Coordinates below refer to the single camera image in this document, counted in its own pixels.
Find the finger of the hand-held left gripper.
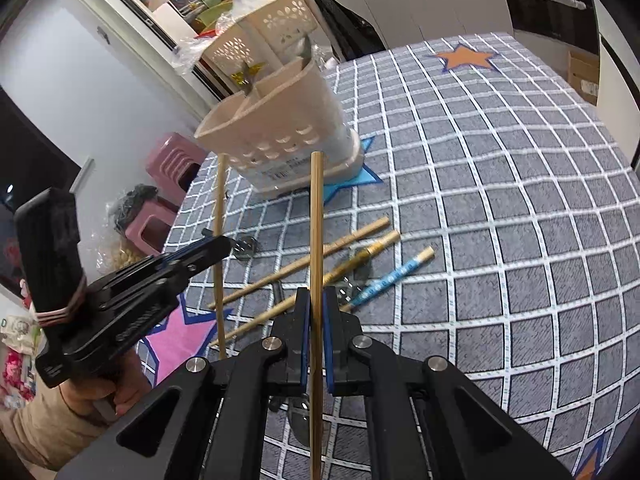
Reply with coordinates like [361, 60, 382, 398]
[99, 236, 233, 344]
[85, 238, 214, 305]

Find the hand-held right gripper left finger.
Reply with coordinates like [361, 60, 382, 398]
[52, 287, 312, 480]

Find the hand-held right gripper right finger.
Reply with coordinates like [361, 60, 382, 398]
[323, 287, 574, 480]

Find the plain wooden chopstick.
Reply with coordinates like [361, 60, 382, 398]
[207, 217, 391, 310]
[212, 154, 230, 361]
[309, 152, 324, 480]

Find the black plastic spoon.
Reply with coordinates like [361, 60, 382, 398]
[334, 259, 374, 307]

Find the blue patterned wooden chopstick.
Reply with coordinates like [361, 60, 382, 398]
[339, 245, 435, 311]

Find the gold patterned wooden chopstick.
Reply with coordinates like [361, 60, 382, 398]
[208, 229, 402, 347]

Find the beige plastic utensil holder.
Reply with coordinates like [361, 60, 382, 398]
[193, 0, 366, 197]

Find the person's left forearm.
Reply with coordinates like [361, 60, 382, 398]
[0, 387, 121, 472]

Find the person's left hand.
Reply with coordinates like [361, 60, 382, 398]
[59, 349, 152, 417]

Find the small pink plastic stool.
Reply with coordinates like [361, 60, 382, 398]
[124, 199, 179, 254]

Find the clear bag with dark contents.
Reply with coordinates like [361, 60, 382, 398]
[101, 184, 159, 237]

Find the large pink plastic stool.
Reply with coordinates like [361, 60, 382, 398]
[144, 132, 209, 197]

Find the gold foil star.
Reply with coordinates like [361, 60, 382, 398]
[229, 59, 268, 88]

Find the grey checkered star tablecloth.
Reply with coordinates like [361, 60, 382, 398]
[137, 32, 640, 480]

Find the white cabinet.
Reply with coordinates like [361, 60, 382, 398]
[320, 0, 517, 52]

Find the cardboard box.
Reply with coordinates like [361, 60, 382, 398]
[566, 49, 601, 107]

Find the black oven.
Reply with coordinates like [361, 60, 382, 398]
[494, 0, 602, 57]

